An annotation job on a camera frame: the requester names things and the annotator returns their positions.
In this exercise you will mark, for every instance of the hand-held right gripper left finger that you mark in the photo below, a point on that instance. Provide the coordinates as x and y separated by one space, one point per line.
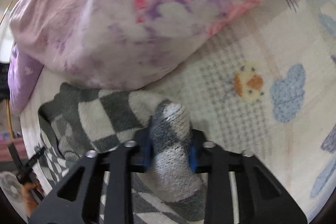
146 151

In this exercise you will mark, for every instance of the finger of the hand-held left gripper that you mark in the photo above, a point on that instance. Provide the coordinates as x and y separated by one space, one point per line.
22 165

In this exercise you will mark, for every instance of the pink floral pillow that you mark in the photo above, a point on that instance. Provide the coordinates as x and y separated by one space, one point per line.
110 19

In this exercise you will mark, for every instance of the cream cartoon print bedsheet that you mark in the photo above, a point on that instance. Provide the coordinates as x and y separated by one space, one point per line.
262 98

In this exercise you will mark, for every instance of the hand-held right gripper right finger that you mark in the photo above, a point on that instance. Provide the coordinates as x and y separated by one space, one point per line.
192 156

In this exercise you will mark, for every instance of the purple pillow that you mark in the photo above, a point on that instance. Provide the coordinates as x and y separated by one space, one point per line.
22 77

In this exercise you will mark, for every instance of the person's left hand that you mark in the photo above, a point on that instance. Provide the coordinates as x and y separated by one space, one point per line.
31 193

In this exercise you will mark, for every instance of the grey white checkered garment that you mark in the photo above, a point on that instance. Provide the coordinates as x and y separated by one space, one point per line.
110 119

